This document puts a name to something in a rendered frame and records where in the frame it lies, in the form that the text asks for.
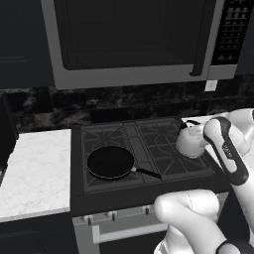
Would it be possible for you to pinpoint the black gas stove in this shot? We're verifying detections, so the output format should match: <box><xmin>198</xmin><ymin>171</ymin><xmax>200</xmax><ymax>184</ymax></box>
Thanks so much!
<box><xmin>69</xmin><ymin>115</ymin><xmax>233</xmax><ymax>254</ymax></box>

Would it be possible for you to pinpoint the grey stove knob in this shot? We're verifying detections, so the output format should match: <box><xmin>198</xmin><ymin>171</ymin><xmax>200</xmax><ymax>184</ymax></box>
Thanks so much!
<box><xmin>107</xmin><ymin>211</ymin><xmax>119</xmax><ymax>222</ymax></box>
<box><xmin>141</xmin><ymin>204</ymin><xmax>152</xmax><ymax>216</ymax></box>
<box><xmin>82</xmin><ymin>214</ymin><xmax>93</xmax><ymax>226</ymax></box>

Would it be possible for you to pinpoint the black frying pan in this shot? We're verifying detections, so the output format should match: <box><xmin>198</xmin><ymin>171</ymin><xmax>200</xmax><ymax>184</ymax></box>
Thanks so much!
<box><xmin>85</xmin><ymin>145</ymin><xmax>164</xmax><ymax>182</ymax></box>

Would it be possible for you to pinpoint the grey microwave oven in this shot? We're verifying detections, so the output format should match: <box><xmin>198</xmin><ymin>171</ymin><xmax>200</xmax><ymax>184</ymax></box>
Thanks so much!
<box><xmin>40</xmin><ymin>0</ymin><xmax>246</xmax><ymax>91</ymax></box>

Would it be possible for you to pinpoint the grey oven door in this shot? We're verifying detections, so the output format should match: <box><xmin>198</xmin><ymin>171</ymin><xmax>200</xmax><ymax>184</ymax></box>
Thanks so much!
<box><xmin>72</xmin><ymin>220</ymin><xmax>171</xmax><ymax>254</ymax></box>

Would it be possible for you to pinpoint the dark tall cabinet panel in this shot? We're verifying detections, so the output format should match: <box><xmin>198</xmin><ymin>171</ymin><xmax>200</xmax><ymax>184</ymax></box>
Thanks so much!
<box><xmin>0</xmin><ymin>93</ymin><xmax>20</xmax><ymax>174</ymax></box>

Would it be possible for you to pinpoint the dark base cupboard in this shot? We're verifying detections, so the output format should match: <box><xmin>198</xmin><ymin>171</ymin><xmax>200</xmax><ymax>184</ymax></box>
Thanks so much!
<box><xmin>0</xmin><ymin>211</ymin><xmax>79</xmax><ymax>254</ymax></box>

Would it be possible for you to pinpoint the white kettle with black handle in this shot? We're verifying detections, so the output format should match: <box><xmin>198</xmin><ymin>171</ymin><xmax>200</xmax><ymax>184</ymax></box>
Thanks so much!
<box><xmin>175</xmin><ymin>119</ymin><xmax>208</xmax><ymax>160</ymax></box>

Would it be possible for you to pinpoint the white wall socket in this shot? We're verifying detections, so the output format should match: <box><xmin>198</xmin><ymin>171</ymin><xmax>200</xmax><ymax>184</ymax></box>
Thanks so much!
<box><xmin>204</xmin><ymin>79</ymin><xmax>218</xmax><ymax>92</ymax></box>

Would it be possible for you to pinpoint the white oven door handle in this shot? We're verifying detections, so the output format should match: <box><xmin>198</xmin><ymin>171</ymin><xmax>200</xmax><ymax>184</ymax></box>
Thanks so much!
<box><xmin>91</xmin><ymin>222</ymin><xmax>170</xmax><ymax>245</ymax></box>

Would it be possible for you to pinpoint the dark microwave door handle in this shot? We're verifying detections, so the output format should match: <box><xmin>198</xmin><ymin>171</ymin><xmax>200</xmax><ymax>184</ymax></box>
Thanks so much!
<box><xmin>189</xmin><ymin>0</ymin><xmax>218</xmax><ymax>77</ymax></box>

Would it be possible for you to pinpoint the dark wall cupboard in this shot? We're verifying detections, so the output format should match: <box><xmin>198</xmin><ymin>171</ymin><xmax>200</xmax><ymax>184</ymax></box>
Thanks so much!
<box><xmin>0</xmin><ymin>0</ymin><xmax>56</xmax><ymax>90</ymax></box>
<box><xmin>235</xmin><ymin>0</ymin><xmax>254</xmax><ymax>76</ymax></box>

